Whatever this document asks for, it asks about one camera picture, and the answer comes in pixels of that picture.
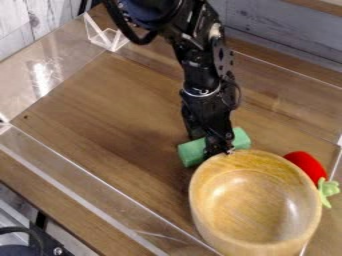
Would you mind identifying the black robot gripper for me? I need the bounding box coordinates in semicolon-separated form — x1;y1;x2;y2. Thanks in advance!
181;72;241;159

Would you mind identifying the green foam block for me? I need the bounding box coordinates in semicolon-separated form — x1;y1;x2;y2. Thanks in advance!
178;127;252;168

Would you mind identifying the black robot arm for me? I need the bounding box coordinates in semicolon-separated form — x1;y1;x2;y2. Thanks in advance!
122;0;238;157

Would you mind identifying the brown wooden bowl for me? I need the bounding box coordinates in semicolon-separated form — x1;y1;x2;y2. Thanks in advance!
189;150;322;256

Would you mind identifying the red plush strawberry toy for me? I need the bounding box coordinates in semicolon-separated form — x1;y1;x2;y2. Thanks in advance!
284;151;341;209

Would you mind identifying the clear acrylic front barrier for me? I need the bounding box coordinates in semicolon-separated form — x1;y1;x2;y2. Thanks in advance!
0;124;215;256

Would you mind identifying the black equipment base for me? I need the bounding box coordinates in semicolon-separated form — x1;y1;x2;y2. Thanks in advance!
0;226;75;256

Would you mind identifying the clear acrylic corner bracket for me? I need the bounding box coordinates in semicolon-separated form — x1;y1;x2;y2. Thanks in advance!
83;13;130;52

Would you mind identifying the black cable loop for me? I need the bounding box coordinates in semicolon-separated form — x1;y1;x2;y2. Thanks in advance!
102;0;159;46

